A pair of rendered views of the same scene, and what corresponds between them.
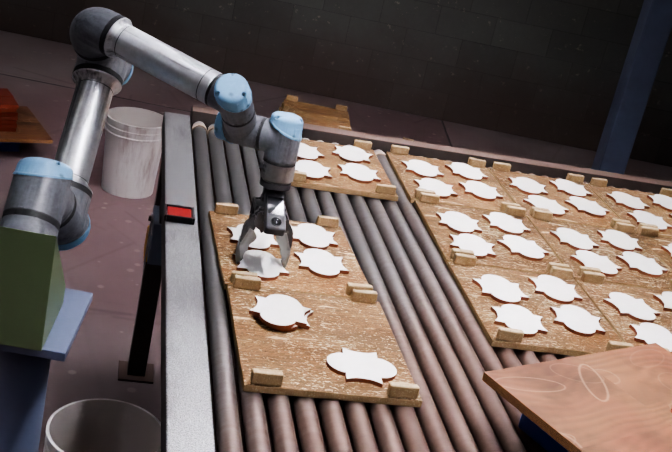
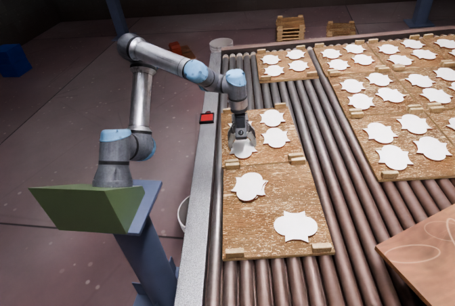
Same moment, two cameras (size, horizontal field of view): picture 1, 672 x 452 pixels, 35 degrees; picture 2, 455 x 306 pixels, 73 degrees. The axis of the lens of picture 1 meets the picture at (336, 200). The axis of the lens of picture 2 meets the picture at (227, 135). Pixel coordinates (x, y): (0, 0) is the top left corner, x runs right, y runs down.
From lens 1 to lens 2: 126 cm
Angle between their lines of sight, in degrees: 24
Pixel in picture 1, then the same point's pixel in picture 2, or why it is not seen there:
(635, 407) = not seen: outside the picture
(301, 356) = (259, 223)
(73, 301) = (150, 189)
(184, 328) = (198, 207)
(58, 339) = (137, 222)
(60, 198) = (122, 149)
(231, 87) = (192, 70)
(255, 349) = (232, 222)
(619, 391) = not seen: outside the picture
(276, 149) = (232, 93)
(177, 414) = (181, 292)
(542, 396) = (423, 267)
